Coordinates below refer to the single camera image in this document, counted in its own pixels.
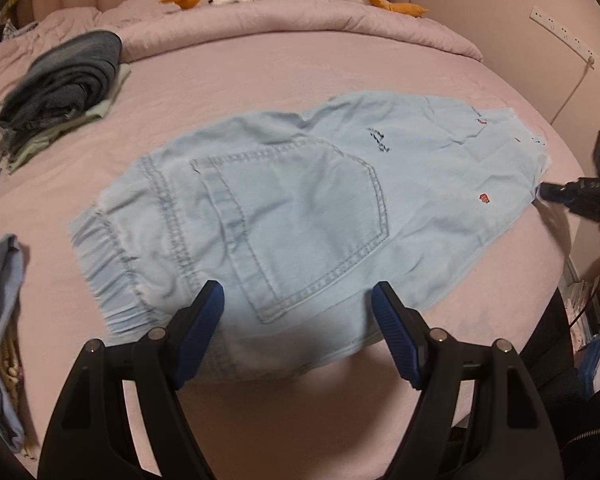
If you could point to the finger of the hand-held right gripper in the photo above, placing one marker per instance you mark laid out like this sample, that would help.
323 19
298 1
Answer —
557 192

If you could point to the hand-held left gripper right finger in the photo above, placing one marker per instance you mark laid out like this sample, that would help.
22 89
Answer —
392 332

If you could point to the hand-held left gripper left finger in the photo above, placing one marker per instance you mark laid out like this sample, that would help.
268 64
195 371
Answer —
200 332

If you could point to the light blue denim pants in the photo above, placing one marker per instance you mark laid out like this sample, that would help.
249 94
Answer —
300 200

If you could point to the white power strip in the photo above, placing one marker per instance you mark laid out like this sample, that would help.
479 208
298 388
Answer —
562 32

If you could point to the blue plastic box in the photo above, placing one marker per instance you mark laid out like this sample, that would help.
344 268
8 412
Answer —
592 367

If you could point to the light blue cloth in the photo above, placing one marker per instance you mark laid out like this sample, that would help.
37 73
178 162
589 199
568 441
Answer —
2 310

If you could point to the person's black clothing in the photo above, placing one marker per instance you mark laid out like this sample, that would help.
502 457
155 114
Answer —
580 435

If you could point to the dark folded clothes pile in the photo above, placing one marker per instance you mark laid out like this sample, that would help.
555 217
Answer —
45 140

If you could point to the pink bed sheet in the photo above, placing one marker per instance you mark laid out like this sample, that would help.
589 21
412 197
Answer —
220 75

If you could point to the dark grey folded clothing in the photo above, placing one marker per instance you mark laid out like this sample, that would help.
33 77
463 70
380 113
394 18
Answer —
67 80

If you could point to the pink quilt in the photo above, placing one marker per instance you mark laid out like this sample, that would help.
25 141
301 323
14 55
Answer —
290 20

